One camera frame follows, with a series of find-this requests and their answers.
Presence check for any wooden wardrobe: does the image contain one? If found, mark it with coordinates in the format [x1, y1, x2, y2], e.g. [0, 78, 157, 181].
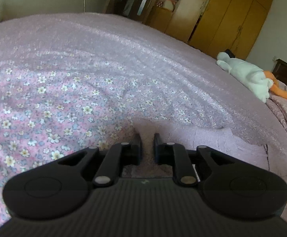
[104, 0, 276, 61]

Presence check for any pink knitted cardigan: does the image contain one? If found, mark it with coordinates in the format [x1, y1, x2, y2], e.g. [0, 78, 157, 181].
[122, 119, 269, 178]

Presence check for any pink bedspread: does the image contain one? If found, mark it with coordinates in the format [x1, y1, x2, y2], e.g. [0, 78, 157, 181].
[0, 13, 287, 221]

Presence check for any white plush toy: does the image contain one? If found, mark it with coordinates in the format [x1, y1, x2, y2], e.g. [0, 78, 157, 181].
[216, 52, 274, 103]

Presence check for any pink floral sheet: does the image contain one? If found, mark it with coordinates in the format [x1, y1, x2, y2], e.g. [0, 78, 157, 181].
[0, 59, 190, 225]

